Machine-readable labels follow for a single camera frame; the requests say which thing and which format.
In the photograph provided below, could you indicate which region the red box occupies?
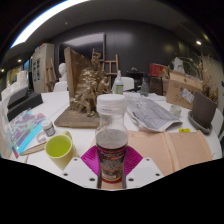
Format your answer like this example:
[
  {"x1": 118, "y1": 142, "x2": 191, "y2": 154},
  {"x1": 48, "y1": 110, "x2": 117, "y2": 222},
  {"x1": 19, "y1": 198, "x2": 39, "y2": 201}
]
[{"x1": 149, "y1": 63, "x2": 166, "y2": 78}]

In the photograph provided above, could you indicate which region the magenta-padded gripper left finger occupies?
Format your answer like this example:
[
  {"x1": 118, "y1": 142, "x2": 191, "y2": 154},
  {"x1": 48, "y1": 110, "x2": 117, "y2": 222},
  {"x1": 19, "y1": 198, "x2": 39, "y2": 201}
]
[{"x1": 61, "y1": 145, "x2": 103, "y2": 190}]

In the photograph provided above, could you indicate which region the grey plant saucer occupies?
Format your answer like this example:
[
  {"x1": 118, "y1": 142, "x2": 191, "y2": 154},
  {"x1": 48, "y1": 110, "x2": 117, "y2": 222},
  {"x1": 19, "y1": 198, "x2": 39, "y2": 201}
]
[{"x1": 187, "y1": 110, "x2": 214, "y2": 135}]

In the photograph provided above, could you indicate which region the grey glass bottle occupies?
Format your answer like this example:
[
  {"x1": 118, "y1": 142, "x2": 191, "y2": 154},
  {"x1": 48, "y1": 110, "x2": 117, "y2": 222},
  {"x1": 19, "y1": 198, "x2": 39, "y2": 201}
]
[{"x1": 139, "y1": 78, "x2": 150, "y2": 98}]

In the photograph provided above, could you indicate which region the white cabinet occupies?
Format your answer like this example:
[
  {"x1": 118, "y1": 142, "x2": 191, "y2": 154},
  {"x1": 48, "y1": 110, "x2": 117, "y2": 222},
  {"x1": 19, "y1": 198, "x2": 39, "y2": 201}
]
[{"x1": 30, "y1": 42, "x2": 56, "y2": 94}]

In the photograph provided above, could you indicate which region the small glass jar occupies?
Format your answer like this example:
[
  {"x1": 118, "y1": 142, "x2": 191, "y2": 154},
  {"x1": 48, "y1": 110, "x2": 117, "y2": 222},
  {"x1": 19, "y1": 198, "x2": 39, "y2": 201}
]
[{"x1": 169, "y1": 104, "x2": 183, "y2": 118}]

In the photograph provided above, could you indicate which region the long ceiling light strip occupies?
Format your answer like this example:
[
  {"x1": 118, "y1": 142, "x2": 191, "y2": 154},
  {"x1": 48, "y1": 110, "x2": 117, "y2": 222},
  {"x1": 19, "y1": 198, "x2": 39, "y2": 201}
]
[{"x1": 9, "y1": 0, "x2": 91, "y2": 49}]

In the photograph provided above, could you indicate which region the long wooden paintbrush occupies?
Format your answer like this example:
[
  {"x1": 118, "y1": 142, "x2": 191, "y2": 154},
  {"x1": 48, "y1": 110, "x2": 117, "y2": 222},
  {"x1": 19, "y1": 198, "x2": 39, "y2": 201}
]
[{"x1": 19, "y1": 141, "x2": 48, "y2": 157}]

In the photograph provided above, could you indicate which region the golden sculpture on wooden base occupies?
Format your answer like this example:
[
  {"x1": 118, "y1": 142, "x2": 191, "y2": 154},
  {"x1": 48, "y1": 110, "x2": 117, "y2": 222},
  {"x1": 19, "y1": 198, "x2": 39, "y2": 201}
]
[{"x1": 53, "y1": 46, "x2": 113, "y2": 129}]

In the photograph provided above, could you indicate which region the small white-lidded paint jar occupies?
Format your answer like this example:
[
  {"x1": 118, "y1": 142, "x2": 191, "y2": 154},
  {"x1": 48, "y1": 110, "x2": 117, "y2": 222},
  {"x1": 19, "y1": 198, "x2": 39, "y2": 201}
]
[{"x1": 41, "y1": 119, "x2": 57, "y2": 138}]

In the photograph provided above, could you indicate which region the small flat black box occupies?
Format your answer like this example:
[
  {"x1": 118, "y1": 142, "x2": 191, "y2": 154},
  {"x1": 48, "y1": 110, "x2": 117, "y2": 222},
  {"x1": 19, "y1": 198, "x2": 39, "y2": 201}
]
[{"x1": 7, "y1": 87, "x2": 29, "y2": 109}]

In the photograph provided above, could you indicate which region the white plastic chair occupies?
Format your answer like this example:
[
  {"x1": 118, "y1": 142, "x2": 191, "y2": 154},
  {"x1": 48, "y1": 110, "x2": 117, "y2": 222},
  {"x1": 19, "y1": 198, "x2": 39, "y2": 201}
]
[
  {"x1": 53, "y1": 80, "x2": 69, "y2": 93},
  {"x1": 111, "y1": 76, "x2": 135, "y2": 92}
]

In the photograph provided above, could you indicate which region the wooden easel by cabinet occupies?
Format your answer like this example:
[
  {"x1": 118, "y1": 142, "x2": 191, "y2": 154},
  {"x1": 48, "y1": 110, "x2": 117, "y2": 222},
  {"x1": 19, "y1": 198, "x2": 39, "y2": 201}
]
[{"x1": 44, "y1": 58, "x2": 59, "y2": 93}]

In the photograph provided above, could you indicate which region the large flat black box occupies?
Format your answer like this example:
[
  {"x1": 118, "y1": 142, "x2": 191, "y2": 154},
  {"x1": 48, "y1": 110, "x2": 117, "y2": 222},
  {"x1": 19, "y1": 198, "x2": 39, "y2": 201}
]
[{"x1": 7, "y1": 92, "x2": 44, "y2": 123}]

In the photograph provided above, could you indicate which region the white tape roll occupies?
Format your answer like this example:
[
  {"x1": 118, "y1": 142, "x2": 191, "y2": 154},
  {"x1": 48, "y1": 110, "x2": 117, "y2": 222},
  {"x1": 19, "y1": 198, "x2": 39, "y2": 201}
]
[{"x1": 35, "y1": 131, "x2": 48, "y2": 144}]

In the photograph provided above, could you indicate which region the clear dark-labelled drink bottle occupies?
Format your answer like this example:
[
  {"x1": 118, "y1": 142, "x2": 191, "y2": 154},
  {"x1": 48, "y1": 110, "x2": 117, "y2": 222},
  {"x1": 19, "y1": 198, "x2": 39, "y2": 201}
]
[{"x1": 95, "y1": 93, "x2": 129, "y2": 184}]

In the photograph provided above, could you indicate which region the black wall screen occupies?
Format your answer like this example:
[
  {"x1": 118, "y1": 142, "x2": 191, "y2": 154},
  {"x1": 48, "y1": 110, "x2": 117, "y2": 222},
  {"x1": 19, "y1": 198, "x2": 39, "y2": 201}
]
[{"x1": 58, "y1": 32, "x2": 107, "y2": 68}]

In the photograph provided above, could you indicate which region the grey printed newspaper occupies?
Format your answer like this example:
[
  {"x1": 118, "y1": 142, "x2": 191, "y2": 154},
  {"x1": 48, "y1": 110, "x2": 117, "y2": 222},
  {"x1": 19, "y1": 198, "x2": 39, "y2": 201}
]
[{"x1": 123, "y1": 93, "x2": 184, "y2": 133}]

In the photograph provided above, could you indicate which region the brown cardboard box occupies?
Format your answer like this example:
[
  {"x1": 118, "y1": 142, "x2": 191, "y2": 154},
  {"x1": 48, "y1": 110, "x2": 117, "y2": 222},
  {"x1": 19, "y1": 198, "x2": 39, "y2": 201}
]
[{"x1": 165, "y1": 69, "x2": 204, "y2": 111}]

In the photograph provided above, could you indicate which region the tall wooden easel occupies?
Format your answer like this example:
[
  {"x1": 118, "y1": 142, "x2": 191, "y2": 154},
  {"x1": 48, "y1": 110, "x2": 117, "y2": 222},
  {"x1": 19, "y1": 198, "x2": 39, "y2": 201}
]
[{"x1": 91, "y1": 48, "x2": 120, "y2": 91}]

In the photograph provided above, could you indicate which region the white wrapped canvas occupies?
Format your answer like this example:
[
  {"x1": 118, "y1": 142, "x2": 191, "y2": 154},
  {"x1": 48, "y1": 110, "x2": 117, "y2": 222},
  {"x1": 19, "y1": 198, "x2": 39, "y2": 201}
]
[{"x1": 0, "y1": 99, "x2": 14, "y2": 159}]

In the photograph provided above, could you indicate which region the white plaster sculpture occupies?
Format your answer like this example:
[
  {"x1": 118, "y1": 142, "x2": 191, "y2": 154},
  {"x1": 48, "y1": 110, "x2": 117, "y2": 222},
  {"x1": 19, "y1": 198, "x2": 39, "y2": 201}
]
[{"x1": 173, "y1": 56, "x2": 186, "y2": 74}]

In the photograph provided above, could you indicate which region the clear green spray bottle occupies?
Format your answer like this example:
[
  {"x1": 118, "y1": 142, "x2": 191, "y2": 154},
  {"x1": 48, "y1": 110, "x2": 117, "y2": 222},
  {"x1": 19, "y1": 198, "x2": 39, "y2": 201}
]
[{"x1": 114, "y1": 69, "x2": 125, "y2": 95}]

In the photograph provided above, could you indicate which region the yellow-green mug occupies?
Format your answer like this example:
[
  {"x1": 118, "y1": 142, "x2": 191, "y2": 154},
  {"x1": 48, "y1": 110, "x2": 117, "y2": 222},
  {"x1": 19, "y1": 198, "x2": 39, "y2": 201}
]
[{"x1": 44, "y1": 130, "x2": 78, "y2": 171}]

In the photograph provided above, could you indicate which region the white plaster bust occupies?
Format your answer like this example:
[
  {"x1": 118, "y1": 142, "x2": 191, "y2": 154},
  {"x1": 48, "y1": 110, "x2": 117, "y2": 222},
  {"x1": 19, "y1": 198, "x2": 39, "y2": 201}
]
[{"x1": 58, "y1": 62, "x2": 68, "y2": 83}]

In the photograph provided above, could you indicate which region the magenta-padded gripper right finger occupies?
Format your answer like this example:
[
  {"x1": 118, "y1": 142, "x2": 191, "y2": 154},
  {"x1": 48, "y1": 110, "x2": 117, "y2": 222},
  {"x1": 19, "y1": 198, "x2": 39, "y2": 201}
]
[{"x1": 121, "y1": 145, "x2": 165, "y2": 190}]

